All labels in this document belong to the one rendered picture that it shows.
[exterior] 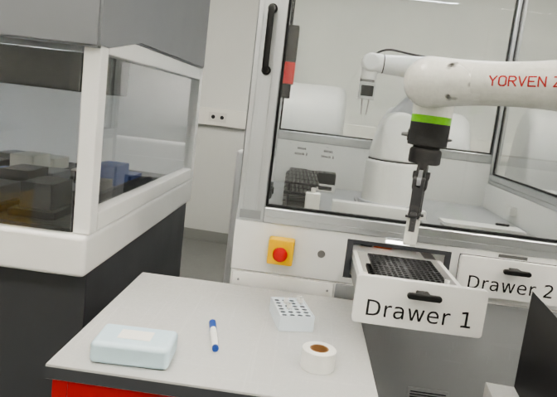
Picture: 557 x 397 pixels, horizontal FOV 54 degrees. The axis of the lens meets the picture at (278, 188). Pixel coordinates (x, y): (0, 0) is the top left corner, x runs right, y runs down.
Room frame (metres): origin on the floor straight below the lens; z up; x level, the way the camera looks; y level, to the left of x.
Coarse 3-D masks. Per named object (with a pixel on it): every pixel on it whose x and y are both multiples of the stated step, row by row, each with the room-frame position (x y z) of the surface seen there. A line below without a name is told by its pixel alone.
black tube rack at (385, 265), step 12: (372, 264) 1.37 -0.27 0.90; (384, 264) 1.40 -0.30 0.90; (396, 264) 1.41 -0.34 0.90; (408, 264) 1.42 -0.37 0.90; (420, 264) 1.43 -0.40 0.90; (432, 264) 1.44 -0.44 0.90; (396, 276) 1.30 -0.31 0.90; (408, 276) 1.30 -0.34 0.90; (420, 276) 1.32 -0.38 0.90; (432, 276) 1.33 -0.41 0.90
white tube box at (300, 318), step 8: (272, 304) 1.30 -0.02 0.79; (280, 304) 1.29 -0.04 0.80; (296, 304) 1.30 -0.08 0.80; (304, 304) 1.31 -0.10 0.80; (272, 312) 1.29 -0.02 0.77; (280, 312) 1.23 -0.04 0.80; (288, 312) 1.24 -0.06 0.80; (296, 312) 1.25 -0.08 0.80; (304, 312) 1.26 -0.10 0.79; (280, 320) 1.21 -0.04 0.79; (288, 320) 1.21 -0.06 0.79; (296, 320) 1.22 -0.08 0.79; (304, 320) 1.22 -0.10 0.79; (312, 320) 1.23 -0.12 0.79; (280, 328) 1.21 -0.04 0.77; (288, 328) 1.21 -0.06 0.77; (296, 328) 1.22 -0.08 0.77; (304, 328) 1.22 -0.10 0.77; (312, 328) 1.23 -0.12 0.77
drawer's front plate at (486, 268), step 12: (468, 264) 1.48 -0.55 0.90; (480, 264) 1.48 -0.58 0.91; (492, 264) 1.47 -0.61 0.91; (504, 264) 1.47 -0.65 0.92; (516, 264) 1.47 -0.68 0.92; (528, 264) 1.47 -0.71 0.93; (540, 264) 1.48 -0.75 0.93; (468, 276) 1.48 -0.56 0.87; (480, 276) 1.48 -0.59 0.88; (492, 276) 1.47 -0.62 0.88; (504, 276) 1.47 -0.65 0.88; (516, 276) 1.47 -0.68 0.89; (540, 276) 1.47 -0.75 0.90; (552, 276) 1.47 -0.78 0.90; (492, 288) 1.47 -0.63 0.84; (516, 288) 1.47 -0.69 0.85; (528, 288) 1.47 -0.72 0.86; (540, 288) 1.47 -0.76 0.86; (516, 300) 1.47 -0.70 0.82; (528, 300) 1.47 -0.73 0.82; (552, 300) 1.47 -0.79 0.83
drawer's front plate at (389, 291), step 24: (360, 288) 1.17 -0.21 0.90; (384, 288) 1.17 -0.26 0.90; (408, 288) 1.17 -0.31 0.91; (432, 288) 1.17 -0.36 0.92; (456, 288) 1.16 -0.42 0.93; (480, 288) 1.18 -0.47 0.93; (360, 312) 1.17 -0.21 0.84; (408, 312) 1.17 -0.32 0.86; (456, 312) 1.16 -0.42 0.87; (480, 312) 1.16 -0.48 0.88; (480, 336) 1.16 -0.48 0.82
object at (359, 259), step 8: (352, 256) 1.51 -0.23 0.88; (360, 256) 1.52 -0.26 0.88; (400, 256) 1.52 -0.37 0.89; (352, 264) 1.46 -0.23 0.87; (360, 264) 1.38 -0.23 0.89; (440, 264) 1.48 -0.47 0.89; (352, 272) 1.43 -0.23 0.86; (360, 272) 1.31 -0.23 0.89; (440, 272) 1.46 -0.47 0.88; (448, 272) 1.41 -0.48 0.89; (352, 280) 1.40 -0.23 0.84; (456, 280) 1.34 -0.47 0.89
